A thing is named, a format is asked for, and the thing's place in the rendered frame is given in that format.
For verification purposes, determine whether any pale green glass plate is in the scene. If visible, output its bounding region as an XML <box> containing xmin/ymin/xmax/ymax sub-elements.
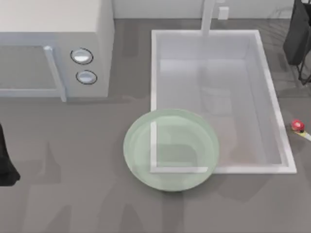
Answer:
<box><xmin>123</xmin><ymin>108</ymin><xmax>221</xmax><ymax>193</ymax></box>

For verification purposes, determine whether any white sink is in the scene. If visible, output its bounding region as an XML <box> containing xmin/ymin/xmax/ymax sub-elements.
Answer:
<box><xmin>150</xmin><ymin>29</ymin><xmax>298</xmax><ymax>175</ymax></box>

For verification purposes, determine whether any small silver microwave knob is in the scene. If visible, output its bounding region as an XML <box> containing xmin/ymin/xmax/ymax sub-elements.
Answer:
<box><xmin>75</xmin><ymin>69</ymin><xmax>98</xmax><ymax>85</ymax></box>

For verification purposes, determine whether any pale microwave oven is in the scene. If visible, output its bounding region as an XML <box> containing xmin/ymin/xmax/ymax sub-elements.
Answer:
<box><xmin>0</xmin><ymin>0</ymin><xmax>115</xmax><ymax>102</ymax></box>

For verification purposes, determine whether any large silver microwave knob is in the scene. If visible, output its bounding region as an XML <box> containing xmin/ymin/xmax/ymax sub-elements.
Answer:
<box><xmin>69</xmin><ymin>47</ymin><xmax>94</xmax><ymax>66</ymax></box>

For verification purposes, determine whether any tall white tap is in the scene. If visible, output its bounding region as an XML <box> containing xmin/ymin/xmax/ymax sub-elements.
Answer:
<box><xmin>200</xmin><ymin>0</ymin><xmax>214</xmax><ymax>37</ymax></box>

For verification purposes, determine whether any microwave oven door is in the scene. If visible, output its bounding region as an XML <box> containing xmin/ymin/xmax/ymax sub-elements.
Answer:
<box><xmin>0</xmin><ymin>38</ymin><xmax>68</xmax><ymax>102</ymax></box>

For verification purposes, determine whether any red and white small object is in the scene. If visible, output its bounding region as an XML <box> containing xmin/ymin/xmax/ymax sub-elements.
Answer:
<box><xmin>291</xmin><ymin>118</ymin><xmax>311</xmax><ymax>142</ymax></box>

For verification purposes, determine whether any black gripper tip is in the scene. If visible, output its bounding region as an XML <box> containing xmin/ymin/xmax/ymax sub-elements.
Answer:
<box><xmin>0</xmin><ymin>123</ymin><xmax>21</xmax><ymax>187</ymax></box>

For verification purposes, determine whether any black stand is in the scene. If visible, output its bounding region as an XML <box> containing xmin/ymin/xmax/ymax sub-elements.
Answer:
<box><xmin>283</xmin><ymin>0</ymin><xmax>311</xmax><ymax>85</ymax></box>

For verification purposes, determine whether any microwave door handle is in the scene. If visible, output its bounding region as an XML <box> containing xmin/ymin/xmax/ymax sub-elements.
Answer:
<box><xmin>43</xmin><ymin>45</ymin><xmax>68</xmax><ymax>102</ymax></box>

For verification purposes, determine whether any white wall socket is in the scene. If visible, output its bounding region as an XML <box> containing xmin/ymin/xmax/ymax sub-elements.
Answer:
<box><xmin>218</xmin><ymin>6</ymin><xmax>229</xmax><ymax>20</ymax></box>

